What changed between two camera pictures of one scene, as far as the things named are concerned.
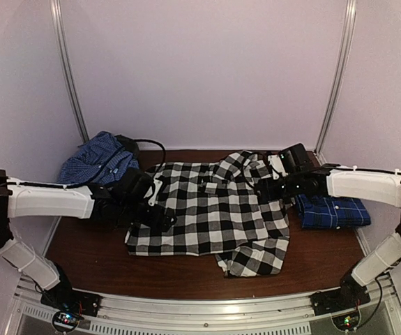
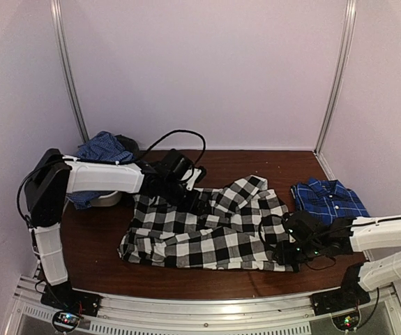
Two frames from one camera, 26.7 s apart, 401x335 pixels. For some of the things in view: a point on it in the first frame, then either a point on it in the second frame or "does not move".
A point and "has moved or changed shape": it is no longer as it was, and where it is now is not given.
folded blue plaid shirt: [332, 212] does not move
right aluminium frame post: [347, 43] does not move
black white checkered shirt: [220, 211] has moved or changed shape
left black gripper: [164, 224] -> [189, 205]
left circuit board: [65, 321] does not move
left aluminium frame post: [66, 60] does not move
